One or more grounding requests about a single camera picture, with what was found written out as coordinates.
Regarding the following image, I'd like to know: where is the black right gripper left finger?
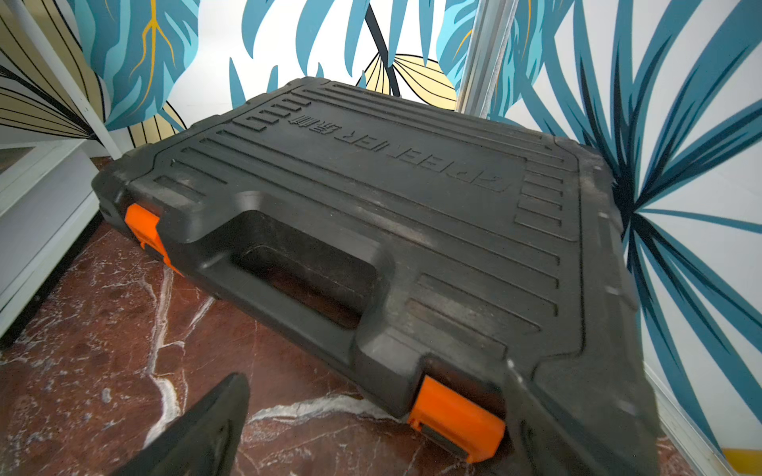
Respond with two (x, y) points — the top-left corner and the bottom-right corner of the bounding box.
(113, 373), (250, 475)

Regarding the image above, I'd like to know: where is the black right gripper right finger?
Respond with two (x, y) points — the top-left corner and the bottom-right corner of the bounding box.
(503, 358), (660, 475)

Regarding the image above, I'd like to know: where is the black plastic tool case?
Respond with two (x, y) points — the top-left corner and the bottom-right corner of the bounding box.
(92, 77), (654, 475)

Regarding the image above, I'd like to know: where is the white metal shelf rack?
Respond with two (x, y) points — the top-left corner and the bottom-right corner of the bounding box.
(1, 1), (109, 347)

